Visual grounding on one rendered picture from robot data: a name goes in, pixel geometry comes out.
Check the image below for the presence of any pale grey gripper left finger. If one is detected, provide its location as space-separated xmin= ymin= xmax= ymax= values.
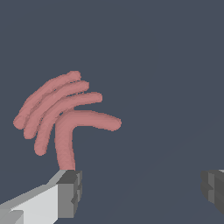
xmin=0 ymin=169 xmax=83 ymax=224

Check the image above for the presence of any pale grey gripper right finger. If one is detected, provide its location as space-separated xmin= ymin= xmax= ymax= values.
xmin=199 ymin=169 xmax=224 ymax=216

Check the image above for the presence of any pink curved tube cluster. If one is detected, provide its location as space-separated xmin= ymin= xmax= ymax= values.
xmin=12 ymin=70 xmax=123 ymax=172

